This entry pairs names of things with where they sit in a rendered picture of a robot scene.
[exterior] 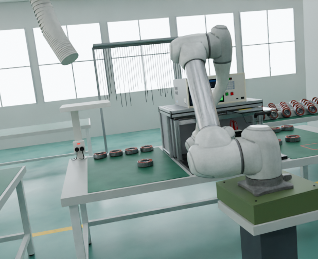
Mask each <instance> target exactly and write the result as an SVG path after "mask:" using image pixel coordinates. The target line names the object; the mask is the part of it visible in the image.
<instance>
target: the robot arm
mask: <svg viewBox="0 0 318 259"><path fill-rule="evenodd" d="M169 50H170V59H171V60H172V61H173V62H174V63H177V64H180V65H181V67H182V68H183V69H184V70H185V72H186V77H187V81H188V86H189V90H190V94H191V98H192V103H193V107H194V111H195V116H196V120H197V123H196V130H195V131H194V132H193V133H192V136H191V137H190V138H188V139H187V140H186V143H185V146H186V149H187V151H188V153H187V161H188V165H189V168H190V171H191V173H192V174H194V175H196V176H198V177H202V178H212V179H213V178H224V177H231V176H235V175H239V174H245V180H242V181H239V182H238V186H240V187H243V188H245V189H246V190H248V191H249V192H251V193H252V194H253V195H254V196H256V197H259V196H262V195H265V194H270V193H274V192H278V191H282V190H287V189H293V188H294V185H293V184H292V183H289V182H286V181H288V180H290V179H292V175H291V174H289V173H286V174H282V170H281V169H282V161H281V151H280V145H279V141H278V139H277V136H276V134H275V133H274V132H273V130H272V129H271V128H270V127H269V126H267V125H250V126H248V127H247V128H245V129H244V130H243V131H242V133H241V137H239V138H237V139H235V131H234V129H233V128H232V127H231V126H224V127H221V126H220V122H219V118H218V114H217V110H216V106H217V104H218V103H219V101H220V100H221V98H222V96H223V95H224V93H225V91H226V88H227V85H228V81H229V73H230V69H231V63H232V55H233V44H232V37H231V34H230V32H229V30H228V28H227V26H225V25H216V26H213V28H212V29H211V31H210V32H208V33H195V34H189V35H184V36H181V37H179V38H176V39H175V40H173V41H172V42H171V43H170V44H169ZM206 59H212V60H213V65H214V69H215V73H216V85H215V88H214V90H213V92H212V91H211V87H210V83H209V79H208V75H207V71H206V67H205V64H206Z"/></svg>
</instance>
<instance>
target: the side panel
mask: <svg viewBox="0 0 318 259"><path fill-rule="evenodd" d="M158 114H159V119H160V129H161V139H162V148H163V152H165V153H166V154H167V155H168V156H169V157H170V158H173V155H172V154H171V144H170V134H169V124H168V116H166V115H164V114H162V113H159V112H158Z"/></svg>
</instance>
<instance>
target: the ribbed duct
mask: <svg viewBox="0 0 318 259"><path fill-rule="evenodd" d="M30 3H31V6H32V9H33V11H34V13H35V16H36V19H37V21H38V23H39V27H40V30H41V33H42V34H43V37H44V38H45V40H46V41H47V43H48V44H49V46H50V47H51V49H52V50H53V52H54V53H55V55H56V57H57V58H58V60H59V61H60V63H61V64H62V65H64V66H65V65H69V64H71V63H73V62H74V61H75V60H77V58H78V57H79V54H78V53H77V51H76V50H75V48H74V46H73V45H72V43H71V42H70V40H69V39H68V37H67V36H66V34H65V32H64V30H63V28H62V27H61V25H60V23H59V21H58V18H57V16H56V13H55V11H54V9H53V6H52V3H51V1H50V0H30Z"/></svg>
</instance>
